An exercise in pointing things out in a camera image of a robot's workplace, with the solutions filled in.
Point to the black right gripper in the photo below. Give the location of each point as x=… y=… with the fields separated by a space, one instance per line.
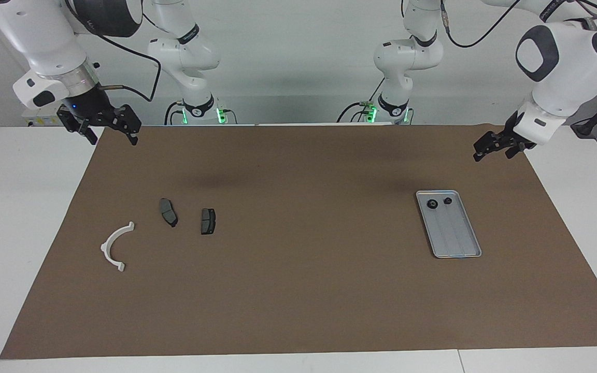
x=88 y=106

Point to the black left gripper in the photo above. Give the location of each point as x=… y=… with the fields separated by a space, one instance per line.
x=508 y=137

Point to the large black bearing gear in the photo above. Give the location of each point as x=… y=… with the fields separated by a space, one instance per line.
x=432 y=204

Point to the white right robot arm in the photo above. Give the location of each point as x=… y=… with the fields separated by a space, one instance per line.
x=44 y=41

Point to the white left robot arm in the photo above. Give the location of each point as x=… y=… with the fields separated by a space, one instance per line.
x=563 y=67

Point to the silver metal tray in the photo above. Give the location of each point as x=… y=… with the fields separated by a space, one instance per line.
x=454 y=233

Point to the dark curved brake pad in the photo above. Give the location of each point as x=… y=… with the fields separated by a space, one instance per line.
x=168 y=211

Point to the dark rectangular brake pad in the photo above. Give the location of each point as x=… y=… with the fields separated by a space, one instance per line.
x=208 y=221

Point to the brown table mat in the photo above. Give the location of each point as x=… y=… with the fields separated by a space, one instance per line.
x=298 y=300

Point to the white wall socket box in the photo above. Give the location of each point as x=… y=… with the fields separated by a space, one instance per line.
x=37 y=120

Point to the white curved plastic bracket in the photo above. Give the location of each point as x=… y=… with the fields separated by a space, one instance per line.
x=107 y=248

